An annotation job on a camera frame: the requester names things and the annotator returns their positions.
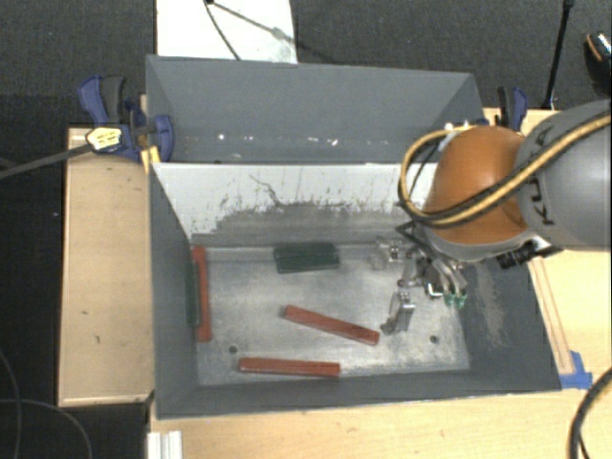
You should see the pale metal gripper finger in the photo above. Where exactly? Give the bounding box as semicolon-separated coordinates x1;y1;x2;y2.
370;237;408;272
380;290;417;337

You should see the red-brown flat block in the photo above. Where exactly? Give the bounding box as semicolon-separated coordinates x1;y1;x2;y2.
279;304;382;347
190;245;213;343
237;356;342;379

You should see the dark green flat block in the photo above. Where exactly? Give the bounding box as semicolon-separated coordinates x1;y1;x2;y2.
273;241;341;275
185;255;202;327

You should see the grey metal bin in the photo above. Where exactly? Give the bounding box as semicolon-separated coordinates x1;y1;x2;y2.
144;54;563;420

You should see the pale wood flat board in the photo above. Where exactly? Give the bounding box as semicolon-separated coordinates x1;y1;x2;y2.
56;126;157;408

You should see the black cylinder on white bracket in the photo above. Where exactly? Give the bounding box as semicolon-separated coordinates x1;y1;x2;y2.
495;237;565;271

